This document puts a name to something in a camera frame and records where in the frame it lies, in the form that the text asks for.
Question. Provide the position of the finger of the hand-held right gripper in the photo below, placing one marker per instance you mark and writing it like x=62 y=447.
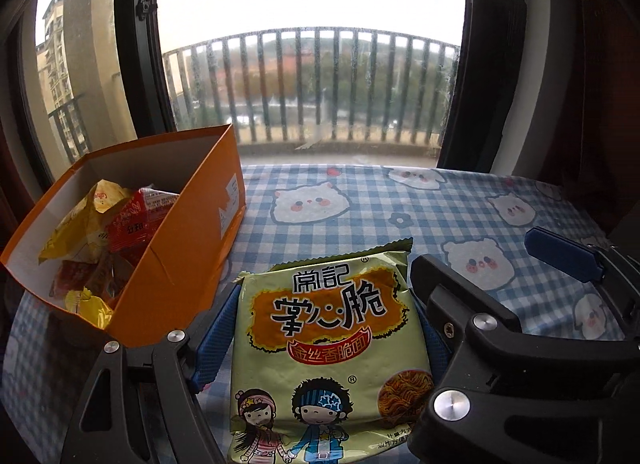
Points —
x=560 y=254
x=470 y=304

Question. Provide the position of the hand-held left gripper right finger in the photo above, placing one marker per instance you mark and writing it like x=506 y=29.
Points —
x=432 y=354

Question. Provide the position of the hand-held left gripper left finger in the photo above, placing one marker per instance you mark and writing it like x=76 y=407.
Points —
x=212 y=344

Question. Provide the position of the orange cardboard box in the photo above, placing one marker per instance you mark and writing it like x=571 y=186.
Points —
x=200 y=254

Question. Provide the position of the green noodle snack packet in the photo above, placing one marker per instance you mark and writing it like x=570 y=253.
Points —
x=325 y=374

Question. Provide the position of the yellow orange snack packet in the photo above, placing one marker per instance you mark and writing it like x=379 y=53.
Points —
x=92 y=311

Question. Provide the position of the red snack packet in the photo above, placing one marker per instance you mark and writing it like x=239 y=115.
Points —
x=132 y=229

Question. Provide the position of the clear packet of orange snacks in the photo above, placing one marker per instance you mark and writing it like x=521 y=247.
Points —
x=75 y=276

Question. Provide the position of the yellow chip bag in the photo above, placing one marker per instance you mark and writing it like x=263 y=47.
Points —
x=75 y=234

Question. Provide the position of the blue checked tablecloth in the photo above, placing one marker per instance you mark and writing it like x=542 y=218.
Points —
x=350 y=204

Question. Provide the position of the brown curtain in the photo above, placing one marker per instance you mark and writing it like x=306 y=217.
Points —
x=560 y=68
x=10 y=168

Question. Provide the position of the balcony railing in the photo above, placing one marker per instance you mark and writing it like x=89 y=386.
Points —
x=320 y=31

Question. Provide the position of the beige balcony column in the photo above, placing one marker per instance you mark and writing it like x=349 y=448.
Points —
x=95 y=43

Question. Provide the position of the distant apartment building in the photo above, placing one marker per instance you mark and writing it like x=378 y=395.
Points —
x=52 y=53

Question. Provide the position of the black window latch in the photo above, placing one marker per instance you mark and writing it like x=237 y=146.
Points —
x=144 y=7

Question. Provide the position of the black window frame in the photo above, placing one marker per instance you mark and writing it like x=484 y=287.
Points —
x=142 y=68

